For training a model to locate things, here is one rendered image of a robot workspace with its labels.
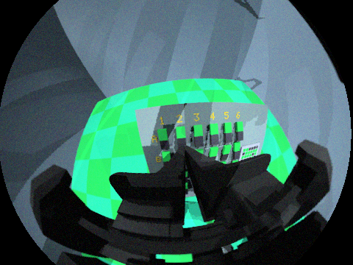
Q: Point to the light grey switch panel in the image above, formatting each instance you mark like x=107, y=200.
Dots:
x=225, y=131

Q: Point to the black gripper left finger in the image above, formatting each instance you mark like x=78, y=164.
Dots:
x=168, y=184

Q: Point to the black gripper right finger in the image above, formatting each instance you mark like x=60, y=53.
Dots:
x=210, y=178

